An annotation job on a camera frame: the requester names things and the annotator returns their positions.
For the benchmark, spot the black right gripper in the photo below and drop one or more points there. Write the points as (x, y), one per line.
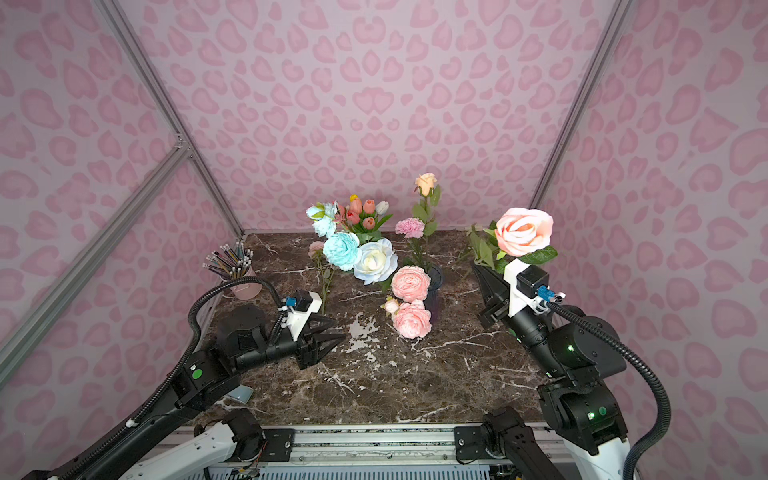
(501, 305)

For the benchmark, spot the pink rose stem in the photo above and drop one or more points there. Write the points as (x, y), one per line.
(519, 234)

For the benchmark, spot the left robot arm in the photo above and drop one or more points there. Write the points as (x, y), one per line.
(242, 343)

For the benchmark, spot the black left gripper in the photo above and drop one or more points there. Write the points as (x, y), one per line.
(306, 346)

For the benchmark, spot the pink carnation flower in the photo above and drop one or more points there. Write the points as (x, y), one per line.
(410, 228)

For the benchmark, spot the purple glass vase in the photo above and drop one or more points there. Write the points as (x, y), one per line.
(432, 301)

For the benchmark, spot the teal carnation flower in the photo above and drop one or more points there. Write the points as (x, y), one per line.
(341, 250)

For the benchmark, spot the small teal white flower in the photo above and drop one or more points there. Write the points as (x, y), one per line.
(324, 218)

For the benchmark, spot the peach rose stem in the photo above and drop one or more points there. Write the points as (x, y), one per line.
(426, 185)

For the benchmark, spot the white cream rose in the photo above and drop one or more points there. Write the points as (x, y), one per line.
(377, 262)

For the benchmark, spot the pink pen cup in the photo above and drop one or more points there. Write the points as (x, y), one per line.
(232, 262)

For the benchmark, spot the small pink flower stem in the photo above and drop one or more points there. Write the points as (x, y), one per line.
(325, 271)

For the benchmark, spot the pink tulip bunch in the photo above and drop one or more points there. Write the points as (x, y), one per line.
(363, 218)

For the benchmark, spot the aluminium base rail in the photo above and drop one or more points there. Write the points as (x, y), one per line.
(387, 451)

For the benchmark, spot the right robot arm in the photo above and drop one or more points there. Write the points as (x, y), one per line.
(576, 403)

